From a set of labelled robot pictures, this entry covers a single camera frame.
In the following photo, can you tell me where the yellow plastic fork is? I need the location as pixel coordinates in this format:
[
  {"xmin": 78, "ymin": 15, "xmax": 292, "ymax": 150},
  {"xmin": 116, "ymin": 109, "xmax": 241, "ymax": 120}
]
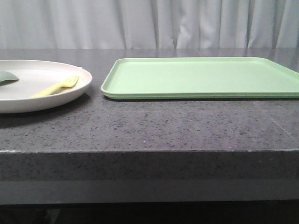
[{"xmin": 31, "ymin": 76, "xmax": 79, "ymax": 98}]

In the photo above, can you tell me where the white round plate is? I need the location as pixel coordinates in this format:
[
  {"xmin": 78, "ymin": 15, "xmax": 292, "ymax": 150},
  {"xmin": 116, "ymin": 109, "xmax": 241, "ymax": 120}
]
[{"xmin": 0, "ymin": 60, "xmax": 93, "ymax": 113}]

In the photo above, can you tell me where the light green serving tray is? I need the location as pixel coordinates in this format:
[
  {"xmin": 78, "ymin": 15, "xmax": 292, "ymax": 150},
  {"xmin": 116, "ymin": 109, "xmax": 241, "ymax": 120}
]
[{"xmin": 101, "ymin": 57, "xmax": 299, "ymax": 100}]

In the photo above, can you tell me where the sage green plastic spoon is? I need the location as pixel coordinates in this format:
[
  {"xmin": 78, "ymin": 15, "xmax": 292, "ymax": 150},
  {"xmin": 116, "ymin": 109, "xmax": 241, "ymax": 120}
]
[{"xmin": 0, "ymin": 71, "xmax": 19, "ymax": 86}]

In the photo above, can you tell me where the grey white curtain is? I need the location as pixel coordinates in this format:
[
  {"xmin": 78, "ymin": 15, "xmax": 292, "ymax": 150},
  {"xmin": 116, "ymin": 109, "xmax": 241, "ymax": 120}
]
[{"xmin": 0, "ymin": 0, "xmax": 299, "ymax": 49}]

